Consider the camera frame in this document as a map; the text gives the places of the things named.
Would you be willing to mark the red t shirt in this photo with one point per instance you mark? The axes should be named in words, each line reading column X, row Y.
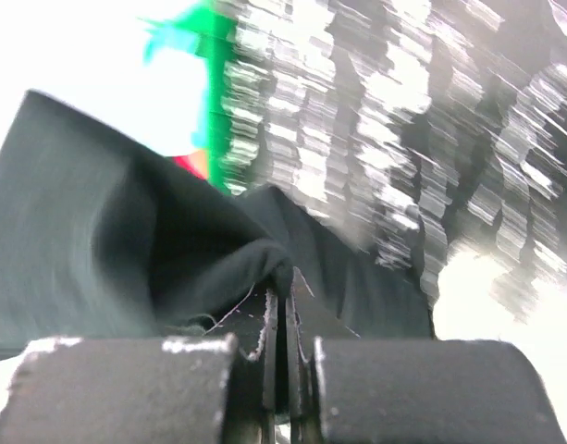
column 194, row 162

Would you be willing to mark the light blue t shirt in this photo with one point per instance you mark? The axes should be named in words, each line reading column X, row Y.
column 172, row 55

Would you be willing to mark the green plastic bin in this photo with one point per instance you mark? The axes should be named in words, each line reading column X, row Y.
column 216, row 31

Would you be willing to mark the black t shirt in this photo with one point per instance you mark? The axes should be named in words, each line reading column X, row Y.
column 102, row 238

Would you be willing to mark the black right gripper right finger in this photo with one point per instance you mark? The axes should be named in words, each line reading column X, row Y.
column 343, row 389

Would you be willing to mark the black marble pattern mat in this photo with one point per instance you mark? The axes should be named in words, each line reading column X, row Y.
column 433, row 133

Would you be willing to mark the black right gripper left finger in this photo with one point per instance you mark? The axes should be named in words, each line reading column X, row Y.
column 214, row 388

